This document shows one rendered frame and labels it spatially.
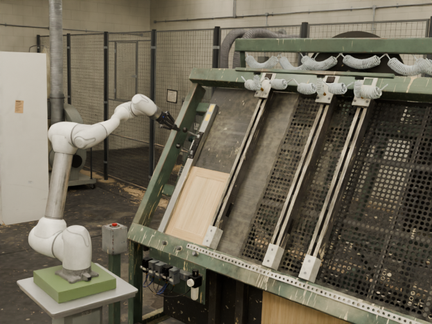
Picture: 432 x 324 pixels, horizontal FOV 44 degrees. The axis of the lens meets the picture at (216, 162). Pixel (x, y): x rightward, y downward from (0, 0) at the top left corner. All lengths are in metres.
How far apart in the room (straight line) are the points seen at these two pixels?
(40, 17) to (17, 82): 4.99
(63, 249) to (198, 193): 0.97
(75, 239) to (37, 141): 3.98
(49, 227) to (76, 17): 9.09
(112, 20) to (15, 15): 2.11
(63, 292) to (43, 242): 0.34
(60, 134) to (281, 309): 1.62
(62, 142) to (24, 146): 3.75
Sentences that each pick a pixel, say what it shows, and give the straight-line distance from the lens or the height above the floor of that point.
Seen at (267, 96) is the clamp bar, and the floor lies 1.80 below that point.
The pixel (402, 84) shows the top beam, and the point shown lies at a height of 1.92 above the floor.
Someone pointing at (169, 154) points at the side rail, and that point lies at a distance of 3.78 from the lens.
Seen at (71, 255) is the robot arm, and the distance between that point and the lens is 3.01.
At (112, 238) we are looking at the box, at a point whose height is 0.87.
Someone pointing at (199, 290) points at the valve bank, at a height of 0.65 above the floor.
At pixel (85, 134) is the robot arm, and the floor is 1.59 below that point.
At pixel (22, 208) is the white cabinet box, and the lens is 6.97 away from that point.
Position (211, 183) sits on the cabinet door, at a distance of 3.46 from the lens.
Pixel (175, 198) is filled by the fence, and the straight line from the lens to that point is 3.57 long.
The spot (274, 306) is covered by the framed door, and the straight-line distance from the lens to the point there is 3.30.
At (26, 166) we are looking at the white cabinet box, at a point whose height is 0.70.
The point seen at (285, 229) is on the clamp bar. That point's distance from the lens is 3.00.
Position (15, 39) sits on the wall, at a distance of 11.40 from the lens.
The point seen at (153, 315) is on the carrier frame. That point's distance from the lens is 4.07.
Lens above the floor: 1.99
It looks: 10 degrees down
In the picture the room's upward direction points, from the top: 2 degrees clockwise
